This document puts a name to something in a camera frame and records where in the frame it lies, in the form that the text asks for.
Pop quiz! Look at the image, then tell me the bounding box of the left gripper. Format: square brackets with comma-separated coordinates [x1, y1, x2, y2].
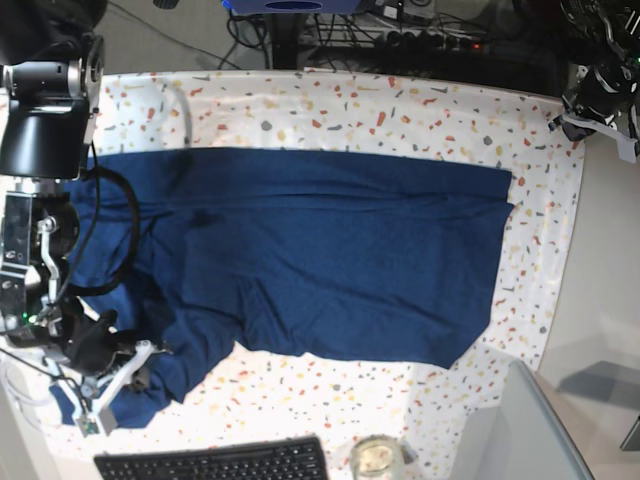
[561, 62, 639, 142]

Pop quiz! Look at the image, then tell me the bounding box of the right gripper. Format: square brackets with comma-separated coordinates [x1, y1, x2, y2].
[9, 299, 151, 393]

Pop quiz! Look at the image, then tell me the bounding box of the dark blue t-shirt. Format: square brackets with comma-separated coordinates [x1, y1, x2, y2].
[49, 148, 515, 430]

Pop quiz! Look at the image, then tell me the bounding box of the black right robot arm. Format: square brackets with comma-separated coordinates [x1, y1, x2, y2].
[1, 1, 140, 380]

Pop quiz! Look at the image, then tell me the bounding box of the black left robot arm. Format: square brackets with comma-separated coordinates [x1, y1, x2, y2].
[550, 1, 639, 158]

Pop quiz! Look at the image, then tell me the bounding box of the white terrazzo tablecloth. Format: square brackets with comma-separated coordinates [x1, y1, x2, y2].
[0, 69, 592, 474]

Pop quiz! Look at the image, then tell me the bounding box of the black keyboard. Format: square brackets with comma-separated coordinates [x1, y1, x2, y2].
[94, 436, 329, 480]

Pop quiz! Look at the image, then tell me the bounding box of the black power strip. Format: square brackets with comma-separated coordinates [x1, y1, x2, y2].
[382, 30, 484, 54]

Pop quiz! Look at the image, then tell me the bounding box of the glass jar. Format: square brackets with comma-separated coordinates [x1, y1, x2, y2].
[350, 435, 405, 480]

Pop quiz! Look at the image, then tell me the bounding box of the grey monitor back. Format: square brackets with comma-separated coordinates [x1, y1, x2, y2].
[450, 360, 593, 480]

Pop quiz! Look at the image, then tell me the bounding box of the blue box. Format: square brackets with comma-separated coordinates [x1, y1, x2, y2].
[222, 0, 376, 15]

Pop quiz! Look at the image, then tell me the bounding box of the coiled white cable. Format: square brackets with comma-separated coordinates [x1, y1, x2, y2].
[0, 349, 56, 436]

